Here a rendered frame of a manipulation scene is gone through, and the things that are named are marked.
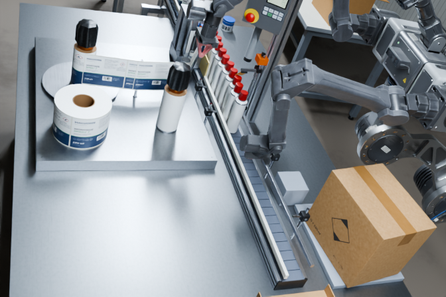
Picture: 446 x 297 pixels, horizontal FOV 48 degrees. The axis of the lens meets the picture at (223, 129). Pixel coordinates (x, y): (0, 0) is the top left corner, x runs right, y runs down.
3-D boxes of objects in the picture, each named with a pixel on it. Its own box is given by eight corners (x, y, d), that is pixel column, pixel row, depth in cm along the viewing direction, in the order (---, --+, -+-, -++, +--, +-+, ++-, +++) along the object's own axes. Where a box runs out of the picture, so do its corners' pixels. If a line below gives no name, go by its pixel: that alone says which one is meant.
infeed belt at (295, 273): (176, 26, 277) (177, 20, 275) (190, 27, 280) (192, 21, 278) (278, 288, 162) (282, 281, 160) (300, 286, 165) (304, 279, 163)
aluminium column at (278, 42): (242, 116, 231) (293, -18, 190) (251, 116, 233) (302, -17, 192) (245, 122, 228) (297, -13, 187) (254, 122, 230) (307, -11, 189)
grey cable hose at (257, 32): (242, 57, 223) (256, 15, 210) (249, 58, 224) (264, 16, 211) (244, 61, 220) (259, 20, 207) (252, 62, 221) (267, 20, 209)
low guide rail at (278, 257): (202, 79, 234) (204, 75, 232) (205, 79, 234) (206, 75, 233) (283, 279, 159) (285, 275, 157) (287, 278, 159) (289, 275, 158)
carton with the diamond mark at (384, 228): (303, 219, 188) (332, 169, 171) (352, 210, 199) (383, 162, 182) (347, 288, 168) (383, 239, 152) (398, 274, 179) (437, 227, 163)
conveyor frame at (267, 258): (173, 27, 277) (175, 20, 274) (192, 29, 281) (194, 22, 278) (273, 290, 162) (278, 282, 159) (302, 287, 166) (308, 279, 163)
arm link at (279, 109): (294, 98, 135) (291, 64, 139) (273, 99, 135) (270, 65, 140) (285, 155, 174) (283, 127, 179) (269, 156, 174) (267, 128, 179)
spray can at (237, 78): (219, 110, 221) (231, 72, 209) (230, 111, 222) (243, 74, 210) (220, 117, 217) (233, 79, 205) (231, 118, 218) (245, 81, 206)
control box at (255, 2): (247, 12, 210) (261, -30, 198) (284, 28, 208) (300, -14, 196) (240, 21, 202) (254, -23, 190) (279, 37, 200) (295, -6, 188)
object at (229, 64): (212, 96, 228) (223, 58, 215) (222, 96, 230) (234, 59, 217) (214, 103, 224) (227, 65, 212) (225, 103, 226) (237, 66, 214)
